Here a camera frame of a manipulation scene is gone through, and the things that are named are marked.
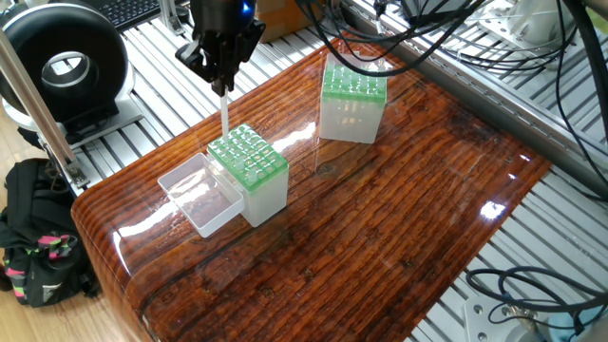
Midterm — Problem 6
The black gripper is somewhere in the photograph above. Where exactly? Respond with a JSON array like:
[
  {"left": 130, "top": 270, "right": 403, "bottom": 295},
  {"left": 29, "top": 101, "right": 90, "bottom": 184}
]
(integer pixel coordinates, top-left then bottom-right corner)
[{"left": 180, "top": 0, "right": 267, "bottom": 96}]

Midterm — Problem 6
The clear tip box with tips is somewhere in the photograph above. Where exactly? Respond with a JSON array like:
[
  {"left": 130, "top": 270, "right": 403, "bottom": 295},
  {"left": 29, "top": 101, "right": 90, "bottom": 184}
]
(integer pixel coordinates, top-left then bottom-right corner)
[{"left": 316, "top": 52, "right": 389, "bottom": 145}]

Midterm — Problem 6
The brown cardboard box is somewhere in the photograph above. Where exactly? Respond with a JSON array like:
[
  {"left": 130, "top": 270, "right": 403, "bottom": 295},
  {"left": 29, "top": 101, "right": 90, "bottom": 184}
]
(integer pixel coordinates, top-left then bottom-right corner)
[{"left": 258, "top": 0, "right": 329, "bottom": 45}]

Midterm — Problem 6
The black keyboard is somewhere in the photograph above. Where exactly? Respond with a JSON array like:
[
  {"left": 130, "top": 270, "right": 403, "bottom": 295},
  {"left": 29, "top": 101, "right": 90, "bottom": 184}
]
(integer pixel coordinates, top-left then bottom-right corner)
[{"left": 93, "top": 0, "right": 164, "bottom": 29}]

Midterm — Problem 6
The black round device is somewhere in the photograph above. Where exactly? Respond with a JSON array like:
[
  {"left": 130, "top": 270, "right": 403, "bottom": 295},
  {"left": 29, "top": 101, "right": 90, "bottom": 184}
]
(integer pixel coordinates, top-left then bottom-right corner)
[{"left": 0, "top": 3, "right": 131, "bottom": 143}]

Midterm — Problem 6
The clear tip box green rack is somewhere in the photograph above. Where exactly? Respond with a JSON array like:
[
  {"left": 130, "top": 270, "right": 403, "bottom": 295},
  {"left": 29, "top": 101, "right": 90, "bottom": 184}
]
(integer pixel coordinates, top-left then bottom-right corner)
[{"left": 157, "top": 123, "right": 290, "bottom": 238}]

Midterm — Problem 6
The glossy brown wooden board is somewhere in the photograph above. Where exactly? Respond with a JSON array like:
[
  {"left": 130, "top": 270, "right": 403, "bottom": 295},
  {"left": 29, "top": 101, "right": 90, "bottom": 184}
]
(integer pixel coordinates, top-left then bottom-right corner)
[{"left": 74, "top": 28, "right": 554, "bottom": 342}]

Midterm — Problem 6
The black backpack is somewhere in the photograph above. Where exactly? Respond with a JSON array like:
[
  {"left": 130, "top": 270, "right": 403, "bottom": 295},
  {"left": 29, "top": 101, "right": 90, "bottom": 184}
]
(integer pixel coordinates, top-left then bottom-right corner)
[{"left": 0, "top": 157, "right": 103, "bottom": 310}]

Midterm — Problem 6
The white plastic device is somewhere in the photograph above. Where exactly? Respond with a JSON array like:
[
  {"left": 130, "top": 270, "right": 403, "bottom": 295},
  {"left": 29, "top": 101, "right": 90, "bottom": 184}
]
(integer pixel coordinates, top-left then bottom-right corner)
[{"left": 480, "top": 0, "right": 571, "bottom": 45}]

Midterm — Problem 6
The aluminium bracket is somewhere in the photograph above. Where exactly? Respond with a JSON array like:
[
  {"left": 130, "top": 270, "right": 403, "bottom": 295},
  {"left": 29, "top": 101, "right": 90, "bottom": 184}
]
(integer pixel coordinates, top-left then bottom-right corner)
[{"left": 160, "top": 0, "right": 194, "bottom": 37}]

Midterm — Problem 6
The aluminium frame post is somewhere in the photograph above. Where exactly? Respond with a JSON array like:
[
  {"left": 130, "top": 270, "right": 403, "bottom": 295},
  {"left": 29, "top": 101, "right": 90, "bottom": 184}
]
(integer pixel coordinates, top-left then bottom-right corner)
[{"left": 0, "top": 38, "right": 85, "bottom": 186}]

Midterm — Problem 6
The black cable bundle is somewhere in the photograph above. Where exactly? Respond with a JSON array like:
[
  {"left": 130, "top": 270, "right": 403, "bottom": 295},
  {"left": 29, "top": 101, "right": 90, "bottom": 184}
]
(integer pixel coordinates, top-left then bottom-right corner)
[{"left": 375, "top": 0, "right": 561, "bottom": 72}]

